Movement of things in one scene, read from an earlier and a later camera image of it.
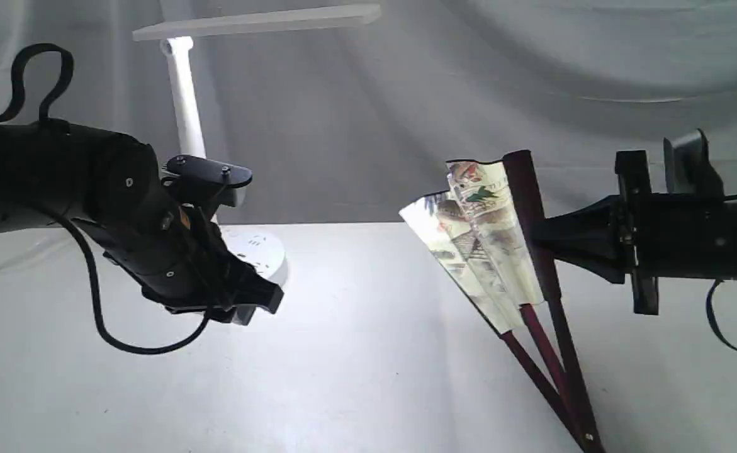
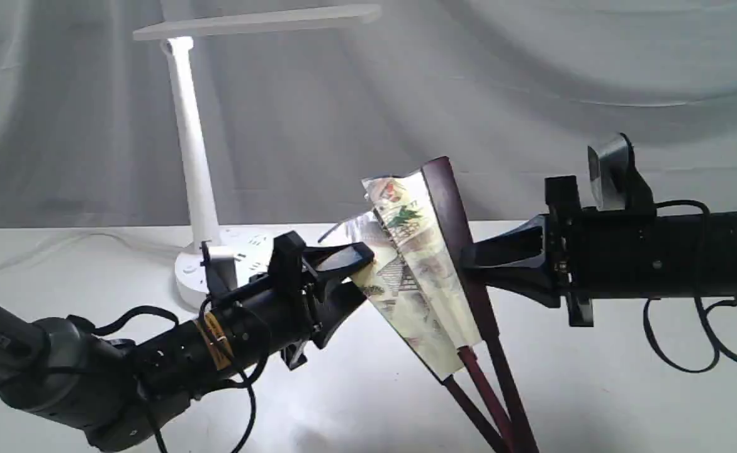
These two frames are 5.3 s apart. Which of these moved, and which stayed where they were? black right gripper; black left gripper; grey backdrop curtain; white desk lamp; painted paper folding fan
Moved: painted paper folding fan; black right gripper; black left gripper
Stayed: white desk lamp; grey backdrop curtain
